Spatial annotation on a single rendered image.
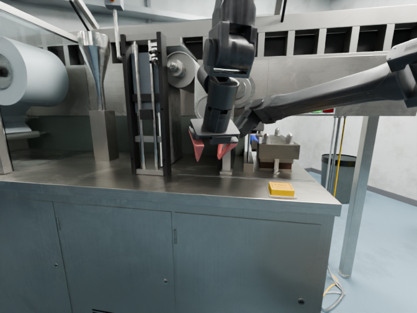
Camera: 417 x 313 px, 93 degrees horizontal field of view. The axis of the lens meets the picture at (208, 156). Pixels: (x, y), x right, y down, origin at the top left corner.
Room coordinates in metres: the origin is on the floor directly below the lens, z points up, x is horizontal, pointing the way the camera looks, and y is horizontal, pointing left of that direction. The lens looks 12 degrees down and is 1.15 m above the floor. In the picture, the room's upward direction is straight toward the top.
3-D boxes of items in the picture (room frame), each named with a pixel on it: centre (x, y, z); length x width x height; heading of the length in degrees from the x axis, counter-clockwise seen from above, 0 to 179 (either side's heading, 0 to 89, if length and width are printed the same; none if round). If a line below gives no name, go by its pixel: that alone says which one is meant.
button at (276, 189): (0.62, -0.24, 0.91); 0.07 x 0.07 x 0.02; 80
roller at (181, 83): (1.05, 0.10, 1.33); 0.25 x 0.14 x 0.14; 170
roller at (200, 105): (1.02, -0.02, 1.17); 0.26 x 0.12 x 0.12; 170
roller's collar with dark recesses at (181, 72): (0.89, 0.13, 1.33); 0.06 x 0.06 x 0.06; 80
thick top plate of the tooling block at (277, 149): (1.00, -0.32, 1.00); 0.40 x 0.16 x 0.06; 170
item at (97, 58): (1.10, 0.57, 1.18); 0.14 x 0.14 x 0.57
